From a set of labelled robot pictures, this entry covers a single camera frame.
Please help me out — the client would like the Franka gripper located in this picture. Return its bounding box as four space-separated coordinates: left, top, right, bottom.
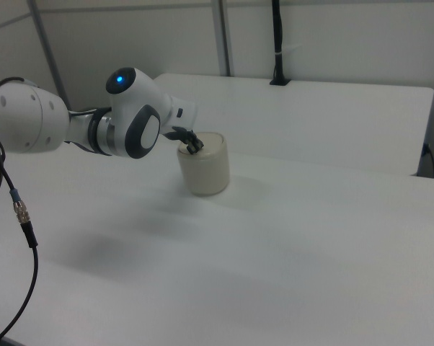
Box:
160 95 205 156

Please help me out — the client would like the beige trash bin with lid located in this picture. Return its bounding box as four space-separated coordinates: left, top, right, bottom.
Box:
176 132 231 198

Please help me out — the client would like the white side table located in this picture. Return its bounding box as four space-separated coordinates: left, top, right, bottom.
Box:
154 73 434 177

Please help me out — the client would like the grey partition post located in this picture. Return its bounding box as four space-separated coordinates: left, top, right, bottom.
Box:
211 0 236 77
28 0 72 109

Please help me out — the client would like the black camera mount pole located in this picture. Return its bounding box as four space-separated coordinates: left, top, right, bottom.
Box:
269 0 293 87

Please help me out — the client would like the black cable with metal connector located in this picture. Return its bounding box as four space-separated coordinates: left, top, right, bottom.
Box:
0 77 40 342

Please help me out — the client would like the black wall cable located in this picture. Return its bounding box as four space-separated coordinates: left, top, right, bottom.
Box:
422 143 434 178

